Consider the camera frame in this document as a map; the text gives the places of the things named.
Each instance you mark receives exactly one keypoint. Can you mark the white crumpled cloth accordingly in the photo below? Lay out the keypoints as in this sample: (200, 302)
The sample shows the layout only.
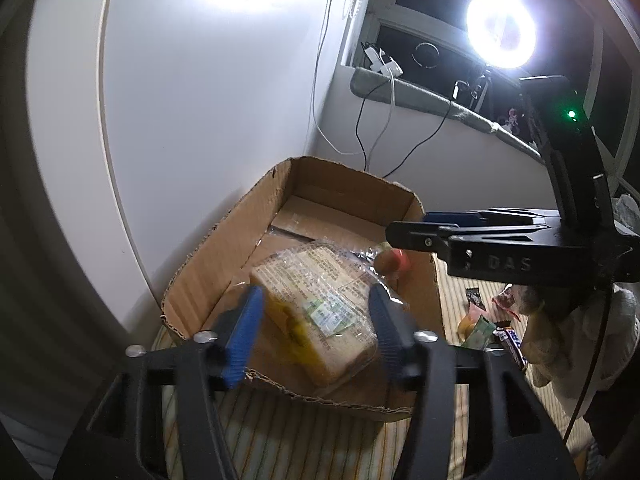
(627, 210)

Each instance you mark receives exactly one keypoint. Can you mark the round red orange snack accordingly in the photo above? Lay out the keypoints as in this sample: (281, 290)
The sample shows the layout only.
(392, 261)

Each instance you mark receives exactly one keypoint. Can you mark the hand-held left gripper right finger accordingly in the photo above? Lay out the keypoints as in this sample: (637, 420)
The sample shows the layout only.
(387, 330)

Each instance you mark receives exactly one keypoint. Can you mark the green snack packet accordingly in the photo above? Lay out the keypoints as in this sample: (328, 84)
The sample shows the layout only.
(479, 334)

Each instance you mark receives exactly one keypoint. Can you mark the clear red black snack packet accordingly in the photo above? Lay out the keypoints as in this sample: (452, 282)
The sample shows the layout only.
(504, 301)

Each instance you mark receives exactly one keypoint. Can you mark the small figurine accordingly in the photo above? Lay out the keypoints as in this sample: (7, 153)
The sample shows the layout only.
(511, 119)

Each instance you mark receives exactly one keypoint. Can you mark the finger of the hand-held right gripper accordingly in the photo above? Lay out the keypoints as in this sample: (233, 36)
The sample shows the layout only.
(415, 236)
(450, 217)

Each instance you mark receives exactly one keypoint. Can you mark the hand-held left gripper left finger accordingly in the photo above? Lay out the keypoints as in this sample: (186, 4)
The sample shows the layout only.
(245, 335)

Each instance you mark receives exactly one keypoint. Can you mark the striped blanket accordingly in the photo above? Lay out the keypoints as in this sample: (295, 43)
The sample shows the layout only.
(280, 435)

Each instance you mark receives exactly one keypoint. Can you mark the person's right hand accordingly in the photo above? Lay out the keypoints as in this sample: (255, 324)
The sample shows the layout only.
(555, 345)

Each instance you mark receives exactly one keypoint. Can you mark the small black device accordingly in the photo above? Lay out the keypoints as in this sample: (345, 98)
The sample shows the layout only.
(457, 90)

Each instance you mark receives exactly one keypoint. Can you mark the white cabinet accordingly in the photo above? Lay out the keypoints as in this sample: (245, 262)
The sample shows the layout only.
(200, 110)

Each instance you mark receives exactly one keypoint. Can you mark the grey windowsill cushion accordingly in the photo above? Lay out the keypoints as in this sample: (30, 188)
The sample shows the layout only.
(425, 95)

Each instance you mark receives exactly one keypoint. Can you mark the dark chocolate bar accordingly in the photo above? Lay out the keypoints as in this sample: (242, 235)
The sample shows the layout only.
(515, 347)

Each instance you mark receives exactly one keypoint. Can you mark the sliced bread packet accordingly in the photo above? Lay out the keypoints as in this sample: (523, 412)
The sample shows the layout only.
(320, 300)

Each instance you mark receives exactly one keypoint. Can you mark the small black snack packet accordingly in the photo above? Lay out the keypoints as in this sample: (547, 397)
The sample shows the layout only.
(474, 298)

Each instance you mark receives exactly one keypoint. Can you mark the brown cardboard box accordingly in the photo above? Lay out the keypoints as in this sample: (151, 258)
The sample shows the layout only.
(320, 210)

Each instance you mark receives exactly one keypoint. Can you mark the white charger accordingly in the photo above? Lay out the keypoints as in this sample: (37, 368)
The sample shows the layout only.
(384, 64)

